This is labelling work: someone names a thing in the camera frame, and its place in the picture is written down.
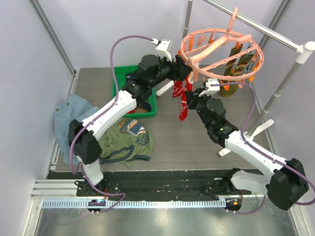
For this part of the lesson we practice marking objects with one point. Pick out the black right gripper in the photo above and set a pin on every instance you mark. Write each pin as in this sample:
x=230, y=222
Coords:
x=195, y=99

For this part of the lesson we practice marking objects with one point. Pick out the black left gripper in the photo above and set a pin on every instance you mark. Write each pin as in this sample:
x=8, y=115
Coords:
x=180, y=71

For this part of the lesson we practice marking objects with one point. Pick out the green striped sock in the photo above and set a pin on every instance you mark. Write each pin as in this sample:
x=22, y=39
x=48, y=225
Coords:
x=242, y=63
x=229, y=90

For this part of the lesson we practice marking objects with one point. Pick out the red patterned sock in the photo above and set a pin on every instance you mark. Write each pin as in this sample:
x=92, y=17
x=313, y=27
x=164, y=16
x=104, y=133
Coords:
x=188, y=87
x=177, y=89

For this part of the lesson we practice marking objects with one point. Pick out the navy santa sock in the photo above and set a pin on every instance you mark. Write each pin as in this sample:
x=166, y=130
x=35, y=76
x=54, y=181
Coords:
x=130, y=76

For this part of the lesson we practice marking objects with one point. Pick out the tan sock brown cuff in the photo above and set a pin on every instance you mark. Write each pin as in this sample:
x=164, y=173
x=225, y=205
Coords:
x=140, y=110

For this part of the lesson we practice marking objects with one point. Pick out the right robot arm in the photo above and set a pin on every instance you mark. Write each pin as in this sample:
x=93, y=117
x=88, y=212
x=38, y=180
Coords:
x=282, y=181

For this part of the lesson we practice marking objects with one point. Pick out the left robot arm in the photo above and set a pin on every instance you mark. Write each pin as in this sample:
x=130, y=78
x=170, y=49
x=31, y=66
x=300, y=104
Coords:
x=84, y=135

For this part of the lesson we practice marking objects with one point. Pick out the pink round sock hanger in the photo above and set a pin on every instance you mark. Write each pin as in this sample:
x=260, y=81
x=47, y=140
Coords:
x=209, y=60

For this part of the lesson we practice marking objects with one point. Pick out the green plastic tray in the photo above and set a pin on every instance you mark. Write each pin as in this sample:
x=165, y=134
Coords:
x=150, y=104

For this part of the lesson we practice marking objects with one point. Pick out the silver rack upright pole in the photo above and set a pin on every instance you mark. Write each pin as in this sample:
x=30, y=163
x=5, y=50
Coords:
x=273, y=98

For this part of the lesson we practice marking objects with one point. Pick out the olive green t-shirt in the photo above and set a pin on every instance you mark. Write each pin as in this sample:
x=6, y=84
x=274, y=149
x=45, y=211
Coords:
x=125, y=141

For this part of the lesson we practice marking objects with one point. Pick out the silver horizontal rack bar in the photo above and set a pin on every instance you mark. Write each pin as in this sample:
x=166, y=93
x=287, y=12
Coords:
x=255, y=25

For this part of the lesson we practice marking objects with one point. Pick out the white rack corner joint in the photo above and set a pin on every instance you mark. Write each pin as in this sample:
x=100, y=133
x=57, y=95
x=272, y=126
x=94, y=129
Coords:
x=305, y=51

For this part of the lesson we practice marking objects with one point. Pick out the light blue cloth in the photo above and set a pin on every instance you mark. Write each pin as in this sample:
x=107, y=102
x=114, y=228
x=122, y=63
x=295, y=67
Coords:
x=74, y=107

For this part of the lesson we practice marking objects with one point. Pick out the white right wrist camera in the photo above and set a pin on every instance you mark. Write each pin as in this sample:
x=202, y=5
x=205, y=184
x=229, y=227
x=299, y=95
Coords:
x=211, y=86

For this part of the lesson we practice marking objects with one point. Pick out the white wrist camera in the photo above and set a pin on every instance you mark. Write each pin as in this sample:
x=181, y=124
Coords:
x=211, y=86
x=162, y=48

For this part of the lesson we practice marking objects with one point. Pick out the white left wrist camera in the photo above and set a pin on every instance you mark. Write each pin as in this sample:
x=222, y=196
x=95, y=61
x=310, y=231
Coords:
x=162, y=48

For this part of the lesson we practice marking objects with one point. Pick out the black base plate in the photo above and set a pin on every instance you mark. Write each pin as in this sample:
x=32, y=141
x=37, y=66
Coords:
x=161, y=186

